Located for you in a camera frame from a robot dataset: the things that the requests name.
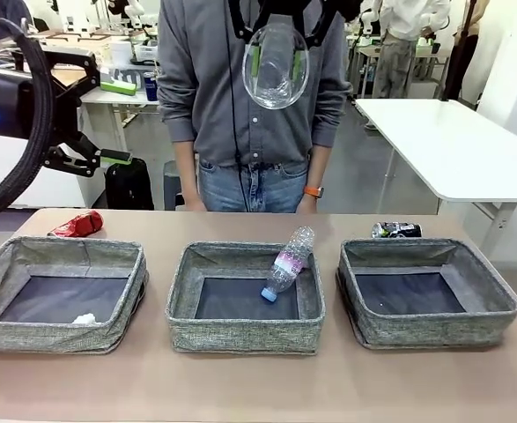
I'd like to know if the white tissue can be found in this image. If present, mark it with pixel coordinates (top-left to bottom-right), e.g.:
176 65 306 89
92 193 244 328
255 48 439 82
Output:
71 312 101 327

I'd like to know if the person's left forearm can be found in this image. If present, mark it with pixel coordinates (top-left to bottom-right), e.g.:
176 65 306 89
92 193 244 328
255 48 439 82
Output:
304 147 332 190

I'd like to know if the small white plastic crate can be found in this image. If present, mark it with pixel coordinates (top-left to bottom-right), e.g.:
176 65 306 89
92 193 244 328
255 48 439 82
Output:
133 41 162 63

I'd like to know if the clear crushed plastic bottle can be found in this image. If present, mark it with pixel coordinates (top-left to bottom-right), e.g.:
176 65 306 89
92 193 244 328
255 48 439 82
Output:
241 24 311 110

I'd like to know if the wooden top table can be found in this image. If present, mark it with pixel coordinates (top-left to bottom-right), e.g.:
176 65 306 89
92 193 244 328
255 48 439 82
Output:
41 65 96 89

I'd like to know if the person in brown clothes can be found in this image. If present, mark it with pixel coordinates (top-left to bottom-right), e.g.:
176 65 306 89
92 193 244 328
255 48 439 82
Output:
443 0 491 103

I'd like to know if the pink label water bottle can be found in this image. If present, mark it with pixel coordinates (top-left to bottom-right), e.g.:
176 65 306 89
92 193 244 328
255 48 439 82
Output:
260 226 317 305

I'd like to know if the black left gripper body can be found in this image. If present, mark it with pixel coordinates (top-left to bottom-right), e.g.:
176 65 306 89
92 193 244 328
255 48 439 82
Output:
0 72 82 147

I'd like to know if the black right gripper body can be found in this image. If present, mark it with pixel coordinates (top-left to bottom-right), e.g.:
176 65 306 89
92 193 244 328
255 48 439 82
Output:
251 0 312 16

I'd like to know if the grey stool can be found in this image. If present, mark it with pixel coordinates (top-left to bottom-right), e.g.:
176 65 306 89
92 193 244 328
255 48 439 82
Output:
162 160 188 212

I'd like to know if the crushed red can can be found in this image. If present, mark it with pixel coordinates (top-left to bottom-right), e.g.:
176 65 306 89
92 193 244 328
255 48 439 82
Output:
46 210 105 238

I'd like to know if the black bag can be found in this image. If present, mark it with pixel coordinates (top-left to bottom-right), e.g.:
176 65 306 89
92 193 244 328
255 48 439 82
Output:
104 156 156 212

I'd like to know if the person in grey shirt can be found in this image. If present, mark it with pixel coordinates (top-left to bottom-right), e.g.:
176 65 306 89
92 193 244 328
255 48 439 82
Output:
156 0 354 213

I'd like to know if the white slotted crate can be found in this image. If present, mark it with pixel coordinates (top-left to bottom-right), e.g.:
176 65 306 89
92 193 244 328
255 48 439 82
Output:
41 33 113 67

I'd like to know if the small white desk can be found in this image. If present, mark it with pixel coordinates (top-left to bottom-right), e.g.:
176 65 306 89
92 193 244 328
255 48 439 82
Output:
79 90 162 146

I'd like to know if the person's right hand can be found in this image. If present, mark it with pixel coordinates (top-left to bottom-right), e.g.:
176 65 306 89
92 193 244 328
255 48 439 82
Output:
182 192 207 212

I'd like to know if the person's left hand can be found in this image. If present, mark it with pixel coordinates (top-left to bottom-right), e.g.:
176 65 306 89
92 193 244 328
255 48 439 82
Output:
294 196 321 215

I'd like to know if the person's right forearm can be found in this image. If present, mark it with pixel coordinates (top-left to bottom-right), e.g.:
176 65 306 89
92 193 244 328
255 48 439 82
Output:
173 140 200 202

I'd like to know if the person in white shirt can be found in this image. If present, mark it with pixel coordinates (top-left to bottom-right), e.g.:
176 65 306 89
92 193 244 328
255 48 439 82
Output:
374 0 452 100

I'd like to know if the dark blue bottle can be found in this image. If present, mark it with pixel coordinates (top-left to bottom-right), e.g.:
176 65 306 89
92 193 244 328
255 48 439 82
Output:
144 71 159 102

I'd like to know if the grey fabric basket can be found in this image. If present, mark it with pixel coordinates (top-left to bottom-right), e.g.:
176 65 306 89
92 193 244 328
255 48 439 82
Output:
166 241 326 356
335 237 517 352
0 236 149 356

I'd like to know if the crushed black can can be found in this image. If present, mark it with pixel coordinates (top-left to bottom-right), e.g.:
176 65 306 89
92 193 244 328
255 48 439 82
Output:
371 221 423 239

